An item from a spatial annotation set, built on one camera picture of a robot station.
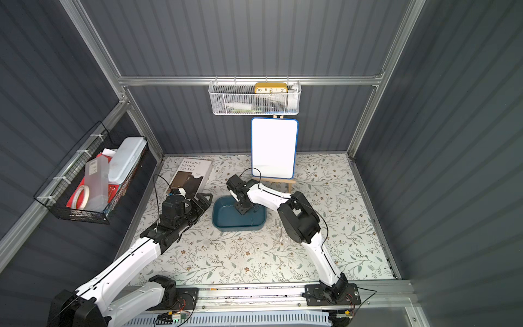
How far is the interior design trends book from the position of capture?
1040mm

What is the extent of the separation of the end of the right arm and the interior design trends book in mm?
271

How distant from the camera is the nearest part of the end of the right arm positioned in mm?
734

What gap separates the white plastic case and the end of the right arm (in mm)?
353

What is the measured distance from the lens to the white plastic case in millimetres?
707
